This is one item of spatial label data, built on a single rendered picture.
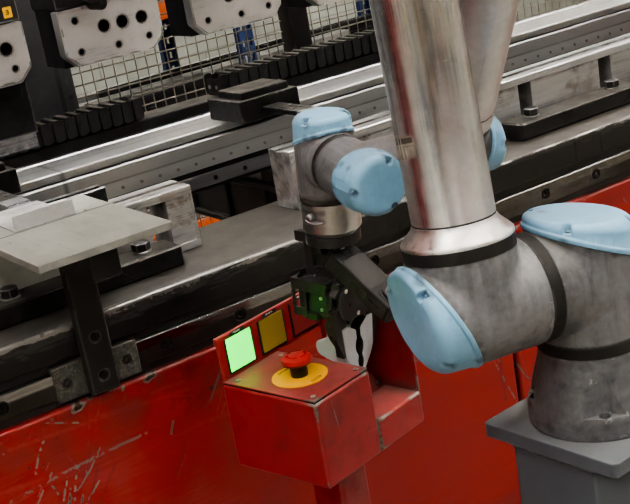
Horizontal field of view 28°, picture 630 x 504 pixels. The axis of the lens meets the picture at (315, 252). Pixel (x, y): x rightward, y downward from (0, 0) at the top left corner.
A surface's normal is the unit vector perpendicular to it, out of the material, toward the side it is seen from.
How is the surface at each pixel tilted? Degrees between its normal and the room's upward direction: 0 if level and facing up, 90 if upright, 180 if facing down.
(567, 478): 90
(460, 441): 90
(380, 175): 94
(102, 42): 90
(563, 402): 72
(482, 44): 119
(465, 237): 41
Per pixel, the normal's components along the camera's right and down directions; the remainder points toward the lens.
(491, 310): 0.35, 0.14
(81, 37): 0.57, 0.16
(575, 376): -0.48, 0.04
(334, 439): 0.75, 0.08
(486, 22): 0.00, 0.74
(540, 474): -0.76, 0.32
